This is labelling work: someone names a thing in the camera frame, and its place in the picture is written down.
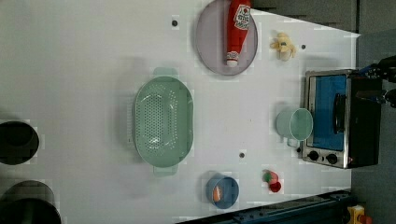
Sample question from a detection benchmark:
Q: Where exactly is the black cylinder upper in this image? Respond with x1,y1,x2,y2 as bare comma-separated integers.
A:
0,121,39,165

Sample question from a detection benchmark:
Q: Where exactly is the red strawberry toy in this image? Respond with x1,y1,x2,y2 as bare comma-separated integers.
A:
262,170,278,185

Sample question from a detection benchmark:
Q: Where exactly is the black cylinder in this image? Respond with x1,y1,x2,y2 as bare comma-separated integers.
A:
0,180,62,224
0,121,39,165

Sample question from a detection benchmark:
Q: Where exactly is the red ketchup bottle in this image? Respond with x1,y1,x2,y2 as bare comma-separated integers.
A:
226,0,251,67

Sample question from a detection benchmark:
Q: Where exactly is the black cylinder lower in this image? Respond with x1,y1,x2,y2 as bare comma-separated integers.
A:
0,180,62,224

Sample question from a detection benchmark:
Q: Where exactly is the yellow red button box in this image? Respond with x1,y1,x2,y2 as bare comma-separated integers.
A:
347,205,373,224

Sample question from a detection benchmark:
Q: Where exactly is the blue bowl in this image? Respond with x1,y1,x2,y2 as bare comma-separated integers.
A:
205,173,239,209

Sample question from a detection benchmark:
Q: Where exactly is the small red cup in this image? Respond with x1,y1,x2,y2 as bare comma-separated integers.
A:
269,182,281,192

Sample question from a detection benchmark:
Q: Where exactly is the orange carrot toy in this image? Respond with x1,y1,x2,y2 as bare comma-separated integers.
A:
212,186,222,203

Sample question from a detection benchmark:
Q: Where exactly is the green mug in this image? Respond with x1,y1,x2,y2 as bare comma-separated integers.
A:
276,108,314,147

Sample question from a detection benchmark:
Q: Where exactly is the grey round plate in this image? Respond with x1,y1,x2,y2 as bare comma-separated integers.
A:
195,0,258,76

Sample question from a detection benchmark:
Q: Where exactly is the green plastic strainer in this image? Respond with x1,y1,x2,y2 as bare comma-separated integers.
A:
134,67,193,177

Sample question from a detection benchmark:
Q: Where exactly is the black clamp mount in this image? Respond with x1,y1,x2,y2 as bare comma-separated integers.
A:
356,56,396,108

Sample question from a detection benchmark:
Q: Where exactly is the black silver toaster oven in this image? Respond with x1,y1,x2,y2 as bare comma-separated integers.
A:
301,69,382,169

